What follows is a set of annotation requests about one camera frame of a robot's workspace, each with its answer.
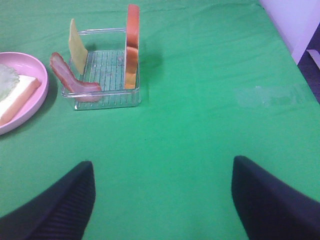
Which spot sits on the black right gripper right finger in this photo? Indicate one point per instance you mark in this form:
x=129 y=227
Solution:
x=268 y=208

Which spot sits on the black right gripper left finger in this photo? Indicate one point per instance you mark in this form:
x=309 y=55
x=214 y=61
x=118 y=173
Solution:
x=61 y=212

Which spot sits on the bacon strip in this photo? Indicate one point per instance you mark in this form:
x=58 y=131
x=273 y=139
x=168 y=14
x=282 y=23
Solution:
x=67 y=77

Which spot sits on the toast bread slice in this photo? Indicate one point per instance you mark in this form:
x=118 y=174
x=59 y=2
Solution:
x=132 y=46
x=11 y=104

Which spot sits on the green lettuce leaf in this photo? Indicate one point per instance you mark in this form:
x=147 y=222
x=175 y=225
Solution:
x=9 y=78

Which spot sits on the yellow cheese slice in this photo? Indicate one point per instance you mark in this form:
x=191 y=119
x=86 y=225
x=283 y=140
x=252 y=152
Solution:
x=77 y=49

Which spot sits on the clear right plastic container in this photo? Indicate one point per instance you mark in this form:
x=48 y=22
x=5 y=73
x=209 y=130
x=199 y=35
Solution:
x=105 y=64

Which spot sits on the green tablecloth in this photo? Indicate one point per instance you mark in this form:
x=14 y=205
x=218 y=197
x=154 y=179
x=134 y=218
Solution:
x=217 y=81

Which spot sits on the pink round plate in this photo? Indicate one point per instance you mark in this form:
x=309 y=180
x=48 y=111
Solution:
x=29 y=65

